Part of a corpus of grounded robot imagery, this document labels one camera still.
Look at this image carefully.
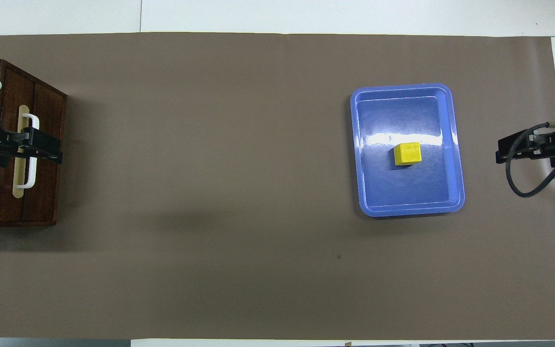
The blue plastic tray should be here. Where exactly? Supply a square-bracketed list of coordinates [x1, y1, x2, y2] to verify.
[350, 83, 466, 217]

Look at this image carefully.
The dark wood drawer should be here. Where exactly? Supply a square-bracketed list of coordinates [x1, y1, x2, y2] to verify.
[0, 67, 66, 225]

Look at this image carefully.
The yellow cube block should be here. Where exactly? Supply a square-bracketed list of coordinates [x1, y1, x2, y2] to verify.
[394, 142, 423, 167]

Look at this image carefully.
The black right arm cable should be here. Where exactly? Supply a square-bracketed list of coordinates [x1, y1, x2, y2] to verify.
[505, 123, 555, 198]

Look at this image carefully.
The white drawer handle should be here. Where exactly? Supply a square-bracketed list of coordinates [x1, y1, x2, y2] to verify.
[15, 114, 40, 188]

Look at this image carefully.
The brown table mat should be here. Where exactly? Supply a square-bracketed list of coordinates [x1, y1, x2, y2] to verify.
[0, 32, 555, 340]

